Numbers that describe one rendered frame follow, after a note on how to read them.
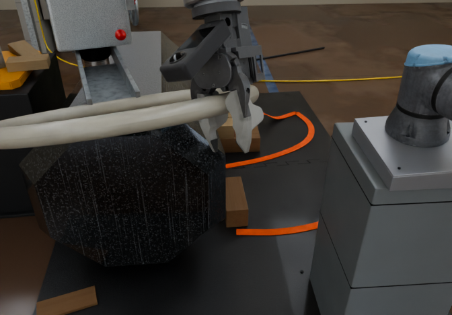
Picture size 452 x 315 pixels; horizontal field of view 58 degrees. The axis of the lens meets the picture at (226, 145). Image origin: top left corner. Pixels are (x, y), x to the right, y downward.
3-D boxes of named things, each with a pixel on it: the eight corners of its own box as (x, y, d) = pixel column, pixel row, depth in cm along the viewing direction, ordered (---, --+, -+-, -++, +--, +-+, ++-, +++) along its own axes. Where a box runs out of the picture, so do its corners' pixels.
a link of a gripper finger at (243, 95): (259, 112, 56) (239, 52, 56) (253, 114, 55) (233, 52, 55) (235, 121, 60) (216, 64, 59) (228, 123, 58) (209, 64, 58)
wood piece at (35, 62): (8, 73, 208) (5, 63, 206) (11, 66, 216) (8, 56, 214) (49, 69, 213) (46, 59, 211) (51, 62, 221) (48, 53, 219)
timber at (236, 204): (247, 226, 222) (248, 209, 216) (226, 227, 221) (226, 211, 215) (240, 192, 247) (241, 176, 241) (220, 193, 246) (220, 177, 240)
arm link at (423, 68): (422, 88, 133) (435, 35, 123) (467, 110, 120) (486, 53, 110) (385, 99, 128) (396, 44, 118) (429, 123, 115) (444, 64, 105)
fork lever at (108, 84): (62, 42, 148) (58, 28, 146) (115, 36, 154) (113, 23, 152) (74, 122, 93) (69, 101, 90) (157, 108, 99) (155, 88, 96)
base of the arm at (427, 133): (430, 114, 138) (436, 87, 133) (462, 144, 122) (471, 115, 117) (375, 118, 137) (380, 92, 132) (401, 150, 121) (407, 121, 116)
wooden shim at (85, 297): (37, 323, 172) (36, 321, 171) (37, 304, 180) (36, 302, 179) (97, 304, 180) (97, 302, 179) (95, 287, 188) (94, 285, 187)
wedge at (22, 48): (9, 52, 235) (7, 43, 233) (26, 48, 241) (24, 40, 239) (24, 60, 224) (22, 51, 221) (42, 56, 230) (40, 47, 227)
